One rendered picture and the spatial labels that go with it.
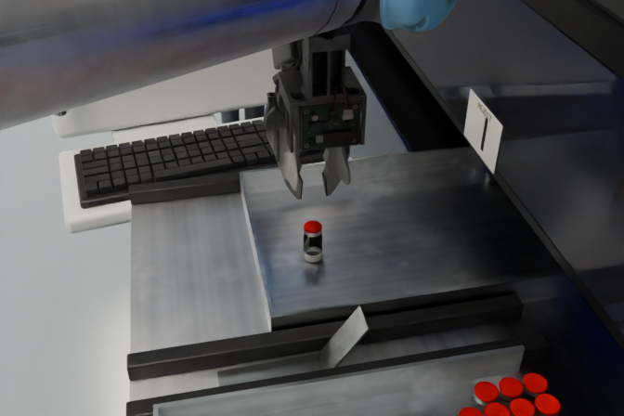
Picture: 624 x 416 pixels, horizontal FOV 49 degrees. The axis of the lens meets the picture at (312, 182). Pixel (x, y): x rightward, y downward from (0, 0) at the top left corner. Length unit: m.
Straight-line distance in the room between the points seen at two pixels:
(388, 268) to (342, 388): 0.19
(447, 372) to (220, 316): 0.24
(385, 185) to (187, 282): 0.30
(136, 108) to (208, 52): 0.90
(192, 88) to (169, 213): 0.38
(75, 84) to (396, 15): 0.20
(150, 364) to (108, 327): 1.33
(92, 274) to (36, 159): 0.73
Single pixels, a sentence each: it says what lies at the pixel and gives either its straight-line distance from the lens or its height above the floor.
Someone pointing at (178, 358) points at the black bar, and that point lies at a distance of 0.69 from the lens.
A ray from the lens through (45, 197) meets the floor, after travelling 2.56.
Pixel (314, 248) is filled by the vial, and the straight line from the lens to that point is 0.78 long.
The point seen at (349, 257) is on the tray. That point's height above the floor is 0.88.
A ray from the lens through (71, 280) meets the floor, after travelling 2.18.
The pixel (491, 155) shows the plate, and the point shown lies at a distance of 0.77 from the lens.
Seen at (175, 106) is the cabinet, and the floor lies 0.83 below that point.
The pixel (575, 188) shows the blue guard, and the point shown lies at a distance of 0.63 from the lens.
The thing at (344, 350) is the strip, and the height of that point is 0.91.
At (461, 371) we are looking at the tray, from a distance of 0.68.
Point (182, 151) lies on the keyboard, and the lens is 1.11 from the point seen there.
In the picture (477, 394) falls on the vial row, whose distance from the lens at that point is 0.63.
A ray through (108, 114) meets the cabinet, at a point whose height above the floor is 0.84.
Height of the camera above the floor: 1.41
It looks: 35 degrees down
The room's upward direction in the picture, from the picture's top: straight up
